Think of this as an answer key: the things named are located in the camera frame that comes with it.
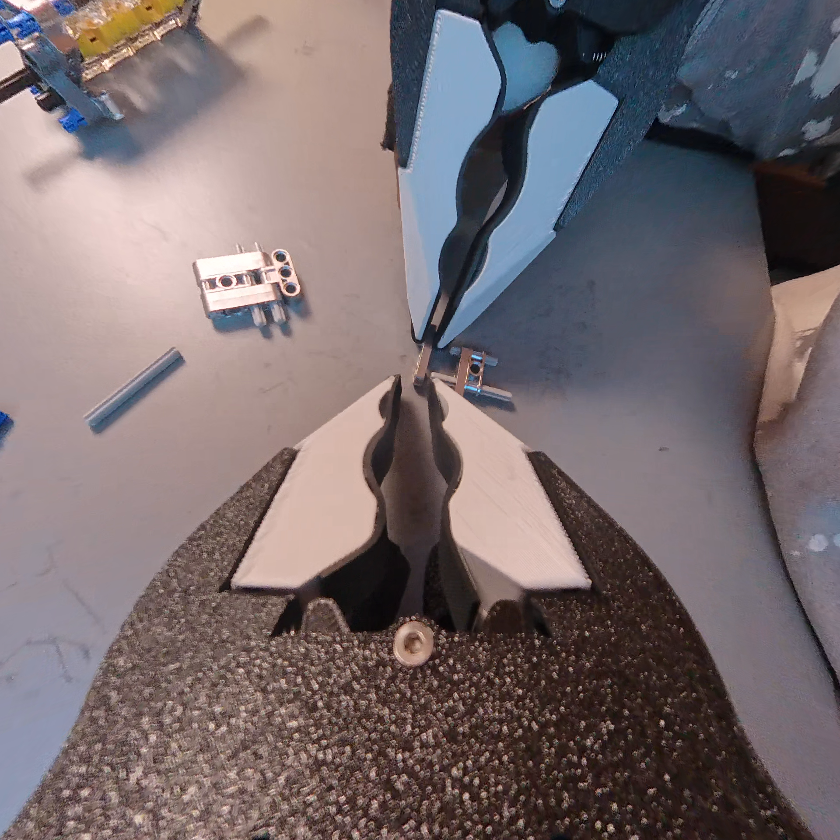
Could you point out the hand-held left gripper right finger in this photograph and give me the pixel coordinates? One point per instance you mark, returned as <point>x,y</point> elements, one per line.
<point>512,518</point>

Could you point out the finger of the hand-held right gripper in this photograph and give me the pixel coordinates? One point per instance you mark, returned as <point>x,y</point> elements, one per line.
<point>558,157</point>
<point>439,131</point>

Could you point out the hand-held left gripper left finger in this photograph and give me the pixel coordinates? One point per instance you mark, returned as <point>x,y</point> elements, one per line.
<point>315,518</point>

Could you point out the chrome two-hole beam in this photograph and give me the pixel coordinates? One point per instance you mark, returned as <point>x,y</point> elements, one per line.
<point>472,371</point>

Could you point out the chrome beam assembly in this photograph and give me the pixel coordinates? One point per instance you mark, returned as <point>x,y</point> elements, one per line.
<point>229,282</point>

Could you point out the pile of mixed small connectors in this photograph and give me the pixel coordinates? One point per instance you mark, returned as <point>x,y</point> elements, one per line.
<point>4,423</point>

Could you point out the clear engine block model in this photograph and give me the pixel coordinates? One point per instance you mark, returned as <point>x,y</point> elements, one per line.
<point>118,26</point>

